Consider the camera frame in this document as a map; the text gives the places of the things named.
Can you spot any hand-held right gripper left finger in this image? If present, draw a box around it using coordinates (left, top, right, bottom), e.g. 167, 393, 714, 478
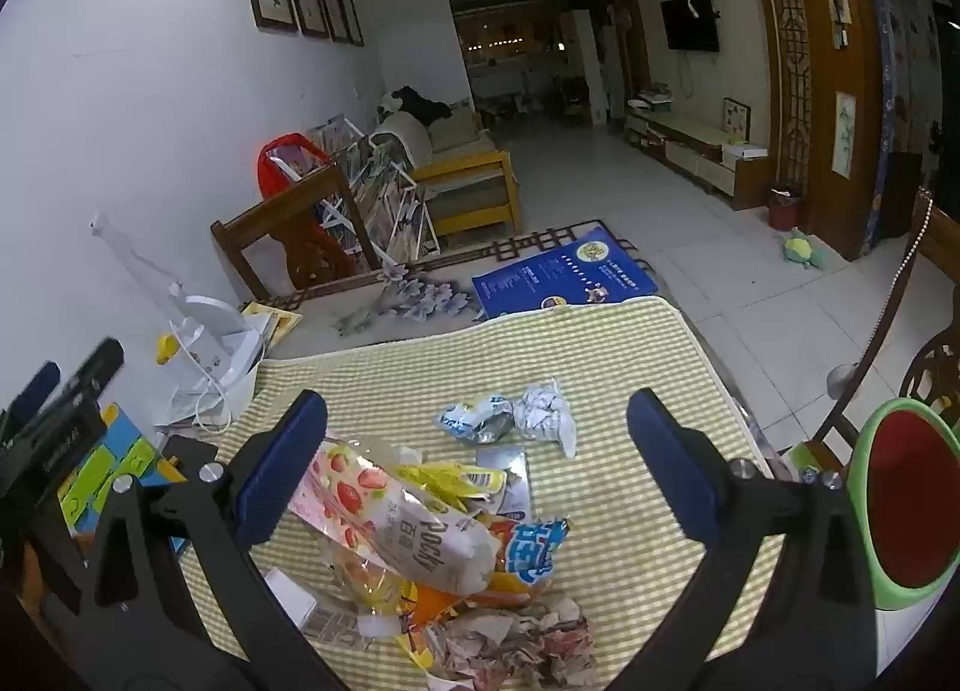
41, 391, 353, 691

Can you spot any wall television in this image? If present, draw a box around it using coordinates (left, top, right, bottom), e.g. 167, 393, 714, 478
660, 0, 721, 55

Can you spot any white bead string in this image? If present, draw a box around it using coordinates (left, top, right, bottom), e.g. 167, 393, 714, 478
872, 191, 935, 356

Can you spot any round metal disc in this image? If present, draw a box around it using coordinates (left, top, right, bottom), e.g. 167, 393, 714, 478
827, 364, 865, 401

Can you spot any wooden frame sofa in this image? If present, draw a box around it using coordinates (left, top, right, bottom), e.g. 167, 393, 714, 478
373, 107, 523, 236

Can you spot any white carton packet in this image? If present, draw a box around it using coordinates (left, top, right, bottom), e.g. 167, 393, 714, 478
474, 446, 532, 521

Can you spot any dark wooden chair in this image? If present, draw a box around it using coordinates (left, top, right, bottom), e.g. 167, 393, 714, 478
210, 162, 385, 293

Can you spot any blue printed door curtain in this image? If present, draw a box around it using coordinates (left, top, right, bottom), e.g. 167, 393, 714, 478
861, 0, 947, 246

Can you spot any green plush turtle toy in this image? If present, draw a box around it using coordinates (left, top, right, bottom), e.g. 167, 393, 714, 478
782, 229, 830, 271

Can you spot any small red waste bin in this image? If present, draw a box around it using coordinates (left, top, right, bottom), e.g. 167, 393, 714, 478
768, 185, 803, 232

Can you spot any red bag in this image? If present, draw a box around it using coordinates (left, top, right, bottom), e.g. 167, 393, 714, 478
257, 132, 332, 203

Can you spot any rack of picture books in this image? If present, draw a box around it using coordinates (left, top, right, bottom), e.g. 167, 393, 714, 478
304, 112, 441, 266

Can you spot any yellow striped table cloth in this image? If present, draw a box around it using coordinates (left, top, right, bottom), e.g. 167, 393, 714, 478
180, 297, 788, 691

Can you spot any green-rimmed red trash bin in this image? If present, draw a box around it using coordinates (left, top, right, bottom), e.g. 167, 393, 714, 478
847, 397, 960, 613

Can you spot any small white paper slip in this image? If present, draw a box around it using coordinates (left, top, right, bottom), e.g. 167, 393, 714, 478
264, 567, 317, 633

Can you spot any yellow book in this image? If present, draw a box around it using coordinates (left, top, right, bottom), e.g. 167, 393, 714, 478
238, 299, 305, 348

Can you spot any brown paper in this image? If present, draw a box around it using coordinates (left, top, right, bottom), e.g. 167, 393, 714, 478
416, 599, 595, 686

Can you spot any white paper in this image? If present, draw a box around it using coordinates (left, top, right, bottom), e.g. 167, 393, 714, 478
514, 378, 580, 459

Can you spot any yellow wrapper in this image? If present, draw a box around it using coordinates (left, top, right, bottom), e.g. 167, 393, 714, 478
397, 462, 505, 512

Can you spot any pile of jigsaw pieces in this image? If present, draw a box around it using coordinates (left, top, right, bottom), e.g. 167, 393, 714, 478
332, 269, 475, 341

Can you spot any small framed picture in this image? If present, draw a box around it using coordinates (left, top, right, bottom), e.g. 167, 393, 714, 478
721, 96, 754, 138

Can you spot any strawberry print snack packet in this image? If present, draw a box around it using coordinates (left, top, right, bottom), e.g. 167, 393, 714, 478
289, 436, 500, 596

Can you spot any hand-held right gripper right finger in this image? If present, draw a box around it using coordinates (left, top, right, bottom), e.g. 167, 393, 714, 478
600, 389, 878, 691

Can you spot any carved wooden chair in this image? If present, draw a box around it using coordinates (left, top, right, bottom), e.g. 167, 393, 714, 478
808, 187, 960, 453

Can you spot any orange wrapper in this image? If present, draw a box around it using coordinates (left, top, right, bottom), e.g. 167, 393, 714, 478
409, 578, 530, 621

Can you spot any low television cabinet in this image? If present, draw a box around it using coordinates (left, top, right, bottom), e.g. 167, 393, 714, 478
625, 104, 773, 212

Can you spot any bamboo print wall scroll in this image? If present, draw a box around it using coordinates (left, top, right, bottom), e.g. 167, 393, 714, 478
832, 90, 858, 181

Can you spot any blue white snack wrapper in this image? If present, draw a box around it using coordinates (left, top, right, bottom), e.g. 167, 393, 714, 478
491, 517, 571, 587

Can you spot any black cloth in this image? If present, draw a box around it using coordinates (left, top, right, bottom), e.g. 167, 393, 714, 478
388, 85, 455, 127

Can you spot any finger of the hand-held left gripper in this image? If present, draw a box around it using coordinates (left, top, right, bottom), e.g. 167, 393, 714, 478
4, 361, 61, 426
41, 338, 125, 422

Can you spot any colourful blue green box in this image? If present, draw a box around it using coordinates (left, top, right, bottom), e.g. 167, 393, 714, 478
56, 402, 188, 536

